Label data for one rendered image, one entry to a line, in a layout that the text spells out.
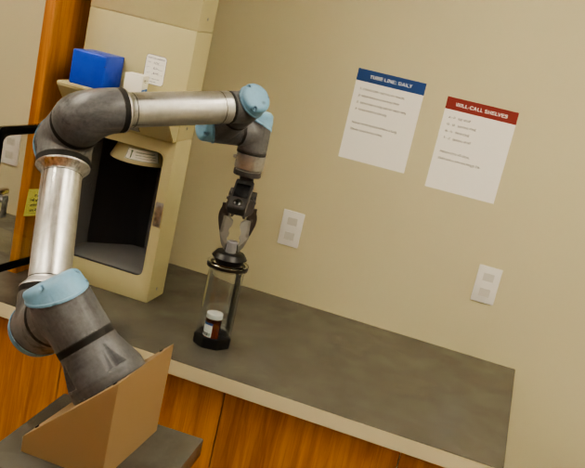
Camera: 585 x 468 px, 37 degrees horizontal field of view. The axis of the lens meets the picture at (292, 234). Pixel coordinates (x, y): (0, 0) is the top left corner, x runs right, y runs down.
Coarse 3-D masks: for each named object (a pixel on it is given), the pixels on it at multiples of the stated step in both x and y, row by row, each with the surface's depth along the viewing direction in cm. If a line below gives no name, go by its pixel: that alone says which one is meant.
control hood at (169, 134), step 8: (64, 80) 230; (64, 88) 230; (72, 88) 228; (80, 88) 227; (88, 88) 227; (64, 96) 232; (144, 128) 231; (152, 128) 230; (160, 128) 229; (168, 128) 228; (176, 128) 232; (152, 136) 233; (160, 136) 232; (168, 136) 230; (176, 136) 234
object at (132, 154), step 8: (120, 144) 244; (128, 144) 242; (112, 152) 245; (120, 152) 243; (128, 152) 242; (136, 152) 241; (144, 152) 242; (152, 152) 243; (120, 160) 242; (128, 160) 241; (136, 160) 241; (144, 160) 241; (152, 160) 243; (160, 160) 244
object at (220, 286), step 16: (208, 272) 222; (224, 272) 218; (208, 288) 222; (224, 288) 220; (208, 304) 222; (224, 304) 221; (208, 320) 222; (224, 320) 222; (208, 336) 223; (224, 336) 224
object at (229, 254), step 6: (228, 240) 221; (234, 240) 222; (228, 246) 221; (234, 246) 221; (216, 252) 220; (222, 252) 221; (228, 252) 221; (234, 252) 221; (240, 252) 224; (216, 258) 220; (222, 258) 218; (228, 258) 218; (234, 258) 219; (240, 258) 220; (222, 264) 220; (228, 264) 219; (234, 264) 219; (240, 264) 221
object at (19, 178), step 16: (16, 144) 221; (16, 160) 223; (32, 160) 229; (0, 176) 219; (16, 176) 225; (32, 176) 231; (0, 192) 221; (16, 192) 226; (32, 192) 233; (0, 208) 222; (16, 208) 228; (32, 208) 235; (0, 224) 224; (16, 224) 230; (32, 224) 237; (0, 240) 226; (16, 240) 232; (0, 256) 228; (16, 256) 235
